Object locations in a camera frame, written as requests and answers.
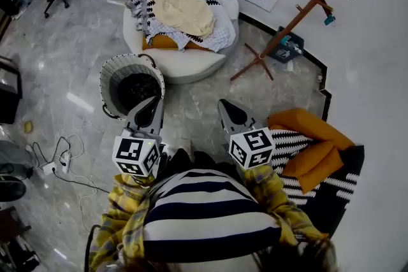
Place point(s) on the small yellow pad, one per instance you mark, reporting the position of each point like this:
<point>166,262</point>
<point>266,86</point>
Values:
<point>28,126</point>

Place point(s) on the person's right forearm yellow plaid sleeve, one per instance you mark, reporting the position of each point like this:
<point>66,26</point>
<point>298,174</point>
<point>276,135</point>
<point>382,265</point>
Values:
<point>280,200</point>

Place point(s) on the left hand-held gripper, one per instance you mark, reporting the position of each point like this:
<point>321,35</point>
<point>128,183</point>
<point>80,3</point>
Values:
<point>129,149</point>

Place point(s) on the person's black trouser legs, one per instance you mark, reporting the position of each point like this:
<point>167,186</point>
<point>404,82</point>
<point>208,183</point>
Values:
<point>197,160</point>

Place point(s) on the cream clothes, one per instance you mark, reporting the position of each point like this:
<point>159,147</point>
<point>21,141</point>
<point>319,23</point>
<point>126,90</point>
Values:
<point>188,9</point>

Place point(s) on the person's left forearm yellow plaid sleeve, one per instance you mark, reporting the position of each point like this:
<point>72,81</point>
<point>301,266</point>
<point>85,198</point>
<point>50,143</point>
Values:
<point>124,216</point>

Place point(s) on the long orange cushion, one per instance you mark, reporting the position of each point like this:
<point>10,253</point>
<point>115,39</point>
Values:
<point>312,125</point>

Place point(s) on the white woven basket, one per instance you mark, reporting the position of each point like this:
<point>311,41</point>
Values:
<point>111,79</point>

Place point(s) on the black box cabinet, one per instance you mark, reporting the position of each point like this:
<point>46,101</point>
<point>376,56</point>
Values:
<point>9,89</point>

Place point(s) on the black white zigzag blanket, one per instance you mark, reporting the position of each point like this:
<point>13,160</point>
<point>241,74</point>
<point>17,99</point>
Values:
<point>287,143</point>

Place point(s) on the orange cushion under clothes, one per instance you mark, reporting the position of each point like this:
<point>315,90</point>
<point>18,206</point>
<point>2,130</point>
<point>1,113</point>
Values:
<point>161,41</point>

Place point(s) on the black bin with label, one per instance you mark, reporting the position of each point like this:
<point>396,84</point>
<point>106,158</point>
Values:
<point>287,47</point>

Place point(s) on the person's striped shirt torso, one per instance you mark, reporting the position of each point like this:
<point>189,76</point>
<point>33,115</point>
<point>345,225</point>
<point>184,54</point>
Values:
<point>207,213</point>

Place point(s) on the white power strip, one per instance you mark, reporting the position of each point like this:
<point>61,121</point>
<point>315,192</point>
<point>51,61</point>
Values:
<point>51,167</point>

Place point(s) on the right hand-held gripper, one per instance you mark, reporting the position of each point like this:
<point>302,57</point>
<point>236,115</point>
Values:
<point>253,145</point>

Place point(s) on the wooden coat rack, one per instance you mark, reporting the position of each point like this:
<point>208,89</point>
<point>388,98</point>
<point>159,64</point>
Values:
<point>287,30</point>

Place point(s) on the white round beanbag seat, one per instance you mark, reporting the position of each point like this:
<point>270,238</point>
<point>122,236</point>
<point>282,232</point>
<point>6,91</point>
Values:
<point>188,65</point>

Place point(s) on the black shoe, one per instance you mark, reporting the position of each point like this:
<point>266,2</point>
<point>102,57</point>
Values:
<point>11,190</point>

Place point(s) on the black white zigzag clothes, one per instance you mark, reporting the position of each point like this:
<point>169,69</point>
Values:
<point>143,3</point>

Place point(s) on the teal small gadget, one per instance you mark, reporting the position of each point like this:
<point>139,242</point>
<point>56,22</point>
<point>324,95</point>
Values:
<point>330,20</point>

